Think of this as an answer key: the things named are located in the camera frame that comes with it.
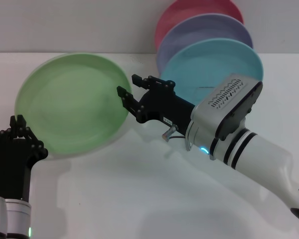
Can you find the purple plate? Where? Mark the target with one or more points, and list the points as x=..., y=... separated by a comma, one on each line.
x=214, y=27

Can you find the green plate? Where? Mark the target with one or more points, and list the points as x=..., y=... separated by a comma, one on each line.
x=72, y=104

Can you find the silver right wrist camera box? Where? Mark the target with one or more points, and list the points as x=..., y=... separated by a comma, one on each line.
x=224, y=104

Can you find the red plate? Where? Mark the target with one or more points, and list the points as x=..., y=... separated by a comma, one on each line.
x=189, y=10

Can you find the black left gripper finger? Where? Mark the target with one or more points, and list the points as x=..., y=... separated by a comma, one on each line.
x=22, y=124
x=13, y=123

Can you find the teal blue plate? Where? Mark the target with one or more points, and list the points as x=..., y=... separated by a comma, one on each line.
x=201, y=62

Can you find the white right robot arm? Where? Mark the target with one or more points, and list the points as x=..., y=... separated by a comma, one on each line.
x=259, y=159

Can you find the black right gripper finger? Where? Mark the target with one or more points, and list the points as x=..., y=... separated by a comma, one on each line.
x=130, y=102
x=154, y=83

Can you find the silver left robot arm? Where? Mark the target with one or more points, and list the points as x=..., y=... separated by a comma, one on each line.
x=10, y=219

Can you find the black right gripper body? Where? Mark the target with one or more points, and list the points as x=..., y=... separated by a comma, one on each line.
x=164, y=104

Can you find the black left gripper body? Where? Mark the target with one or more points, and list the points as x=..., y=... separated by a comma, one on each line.
x=12, y=169

